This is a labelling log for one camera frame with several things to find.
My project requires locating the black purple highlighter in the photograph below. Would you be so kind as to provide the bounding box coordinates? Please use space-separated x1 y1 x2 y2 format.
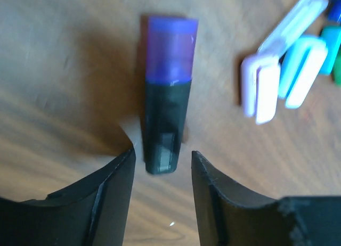
143 15 198 175

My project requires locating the lavender highlighter cap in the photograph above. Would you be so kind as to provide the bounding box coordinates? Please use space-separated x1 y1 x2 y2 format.
240 53 281 125

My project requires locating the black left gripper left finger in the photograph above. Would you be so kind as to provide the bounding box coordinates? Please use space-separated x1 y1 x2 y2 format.
1 149 136 245

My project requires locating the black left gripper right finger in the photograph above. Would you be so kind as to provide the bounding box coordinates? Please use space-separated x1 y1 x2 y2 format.
191 151 340 245

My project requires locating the teal marker cap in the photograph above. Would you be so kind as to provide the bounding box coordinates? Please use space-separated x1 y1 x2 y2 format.
320 25 340 75

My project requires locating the blue marker cap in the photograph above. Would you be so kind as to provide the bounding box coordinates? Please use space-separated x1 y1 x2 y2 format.
327 0 341 23

